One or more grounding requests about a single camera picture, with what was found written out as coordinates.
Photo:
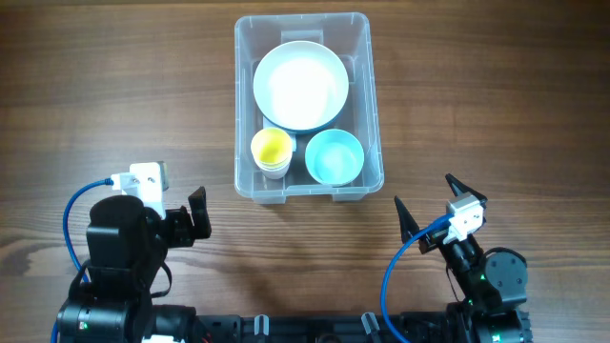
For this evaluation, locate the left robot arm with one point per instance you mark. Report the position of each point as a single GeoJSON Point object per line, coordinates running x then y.
{"type": "Point", "coordinates": [110, 299]}

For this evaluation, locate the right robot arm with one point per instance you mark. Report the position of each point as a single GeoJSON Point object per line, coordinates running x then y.
{"type": "Point", "coordinates": [493, 282]}

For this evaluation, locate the yellow cup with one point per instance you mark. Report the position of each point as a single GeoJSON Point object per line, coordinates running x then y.
{"type": "Point", "coordinates": [271, 146]}

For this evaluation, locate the pink cup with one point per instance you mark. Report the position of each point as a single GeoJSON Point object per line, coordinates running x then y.
{"type": "Point", "coordinates": [275, 173]}

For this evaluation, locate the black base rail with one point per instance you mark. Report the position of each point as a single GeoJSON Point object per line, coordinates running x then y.
{"type": "Point", "coordinates": [310, 328]}

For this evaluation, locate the pale green cup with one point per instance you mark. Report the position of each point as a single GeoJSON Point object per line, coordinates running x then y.
{"type": "Point", "coordinates": [275, 166]}

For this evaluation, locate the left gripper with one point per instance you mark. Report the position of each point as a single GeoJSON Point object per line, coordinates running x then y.
{"type": "Point", "coordinates": [187, 230]}

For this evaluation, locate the mint green small bowl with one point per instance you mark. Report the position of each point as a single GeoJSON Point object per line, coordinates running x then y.
{"type": "Point", "coordinates": [334, 157]}

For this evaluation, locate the dark blue bowl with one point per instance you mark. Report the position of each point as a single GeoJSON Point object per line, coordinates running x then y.
{"type": "Point", "coordinates": [268, 123]}

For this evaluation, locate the clear plastic storage container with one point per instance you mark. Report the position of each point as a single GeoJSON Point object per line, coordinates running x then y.
{"type": "Point", "coordinates": [348, 35]}

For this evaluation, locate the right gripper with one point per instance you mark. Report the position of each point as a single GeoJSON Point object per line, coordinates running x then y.
{"type": "Point", "coordinates": [437, 237]}

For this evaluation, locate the cream beige bowl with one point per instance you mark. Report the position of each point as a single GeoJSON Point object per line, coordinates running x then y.
{"type": "Point", "coordinates": [300, 85]}

